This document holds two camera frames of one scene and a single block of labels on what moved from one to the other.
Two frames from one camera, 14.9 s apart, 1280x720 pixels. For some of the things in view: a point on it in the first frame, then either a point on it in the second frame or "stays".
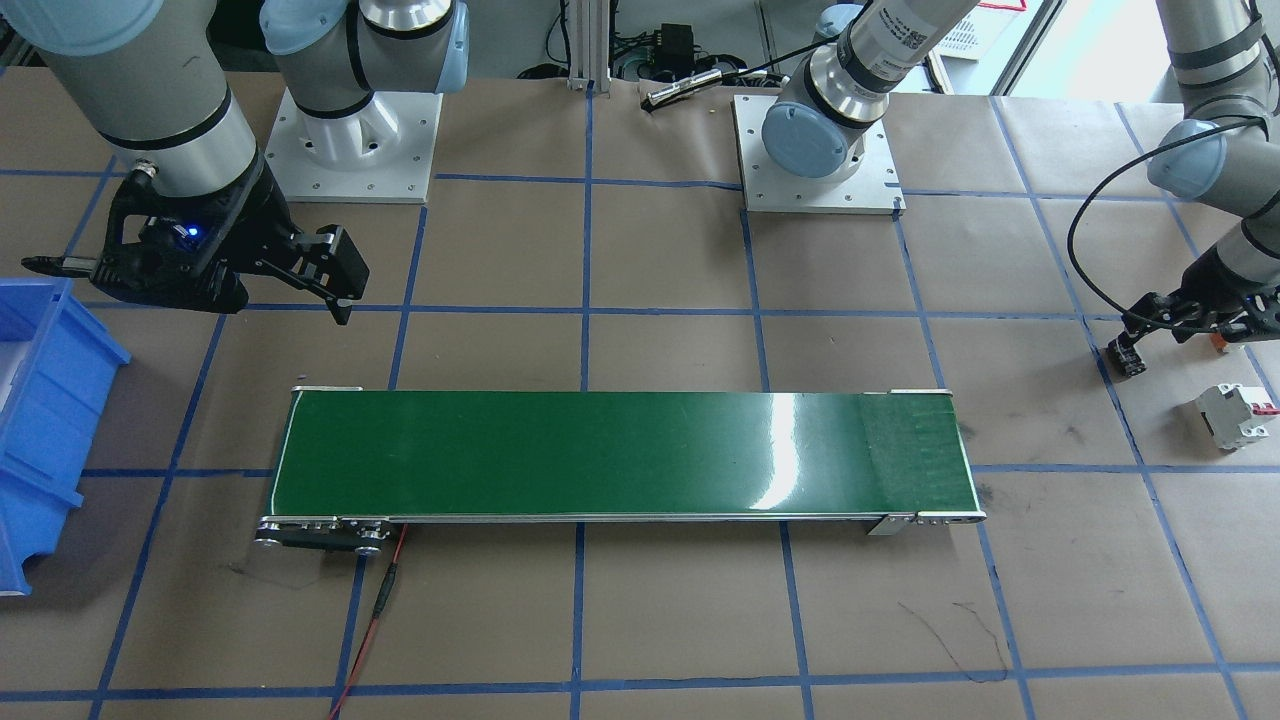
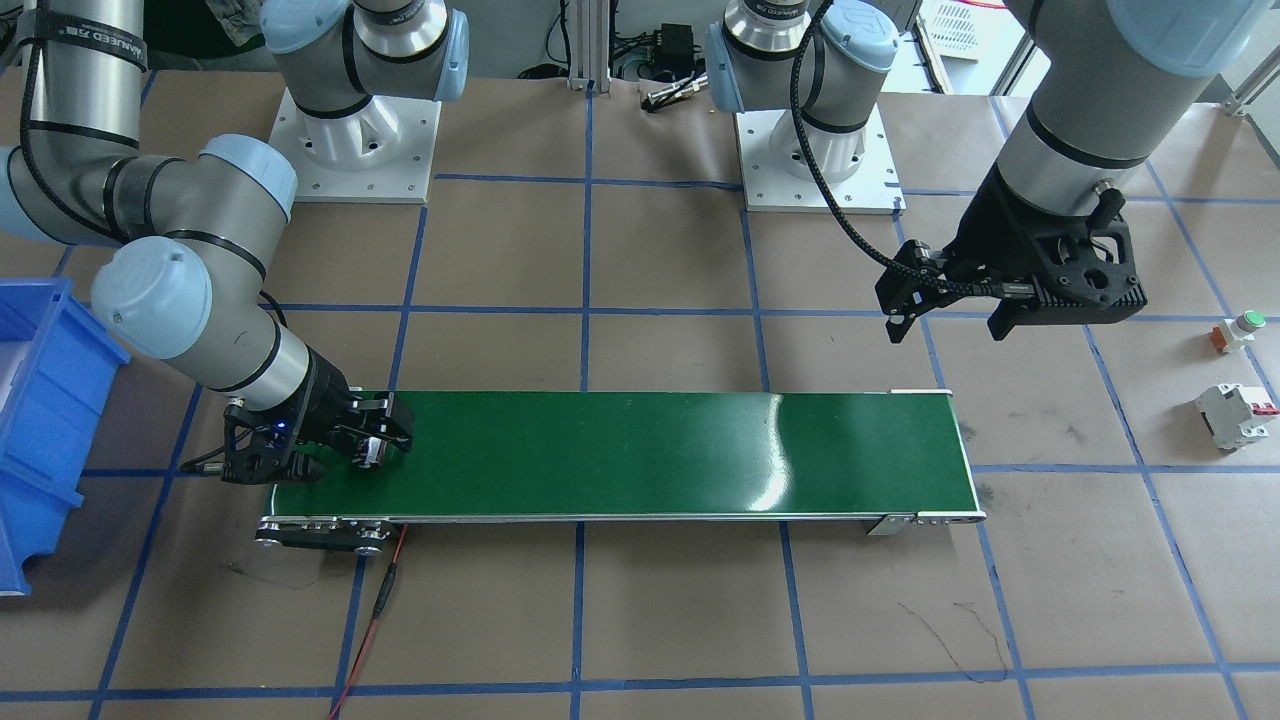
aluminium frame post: (589, 45) stays
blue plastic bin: (57, 358) stays
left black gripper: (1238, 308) → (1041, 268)
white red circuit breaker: (1237, 414) stays
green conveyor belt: (356, 465) stays
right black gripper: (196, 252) → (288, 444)
